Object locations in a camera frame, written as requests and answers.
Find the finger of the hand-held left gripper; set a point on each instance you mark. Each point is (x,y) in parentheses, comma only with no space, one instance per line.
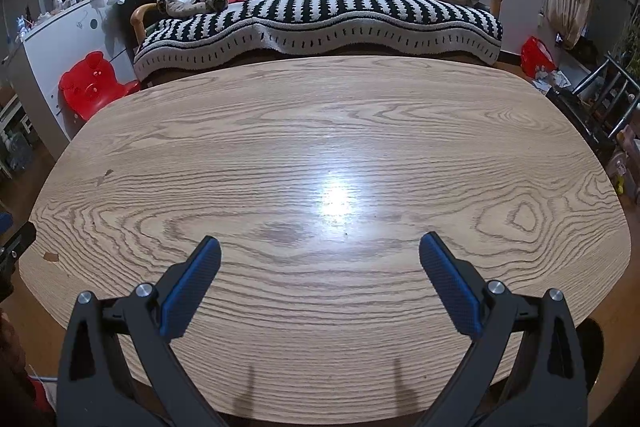
(17,244)
(4,223)

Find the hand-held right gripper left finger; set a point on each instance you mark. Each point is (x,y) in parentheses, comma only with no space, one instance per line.
(192,287)

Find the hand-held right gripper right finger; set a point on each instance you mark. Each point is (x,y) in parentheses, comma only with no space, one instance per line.
(452,284)

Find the black round bin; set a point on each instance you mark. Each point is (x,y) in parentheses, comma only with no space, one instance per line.
(590,347)

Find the white rack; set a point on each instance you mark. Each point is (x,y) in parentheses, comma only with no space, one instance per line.
(12,117)

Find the red bear stool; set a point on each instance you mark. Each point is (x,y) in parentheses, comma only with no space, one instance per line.
(92,82)

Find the white cabinet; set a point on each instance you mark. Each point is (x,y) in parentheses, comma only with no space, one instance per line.
(65,37)

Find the white papers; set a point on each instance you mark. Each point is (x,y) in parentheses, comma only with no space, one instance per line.
(550,79)

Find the red plastic bag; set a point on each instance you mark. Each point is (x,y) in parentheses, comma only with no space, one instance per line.
(537,54)

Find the potted plant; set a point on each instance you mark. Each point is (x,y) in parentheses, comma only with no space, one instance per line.
(632,52)

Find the black white striped sofa cover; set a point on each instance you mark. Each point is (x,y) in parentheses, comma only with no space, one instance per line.
(325,12)

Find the metal frame chair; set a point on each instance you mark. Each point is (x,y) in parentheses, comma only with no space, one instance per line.
(567,99)

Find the wooden frame sofa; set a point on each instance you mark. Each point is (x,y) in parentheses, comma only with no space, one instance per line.
(140,14)

